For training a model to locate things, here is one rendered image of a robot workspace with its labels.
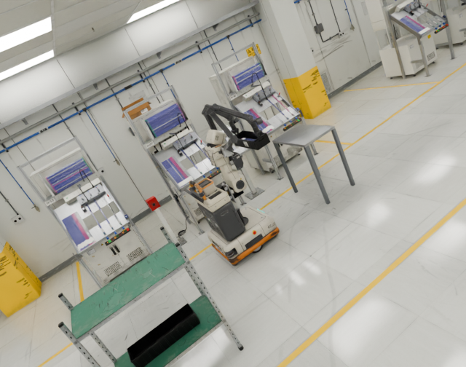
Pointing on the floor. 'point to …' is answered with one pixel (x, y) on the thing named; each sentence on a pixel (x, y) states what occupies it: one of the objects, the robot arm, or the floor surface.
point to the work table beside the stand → (310, 135)
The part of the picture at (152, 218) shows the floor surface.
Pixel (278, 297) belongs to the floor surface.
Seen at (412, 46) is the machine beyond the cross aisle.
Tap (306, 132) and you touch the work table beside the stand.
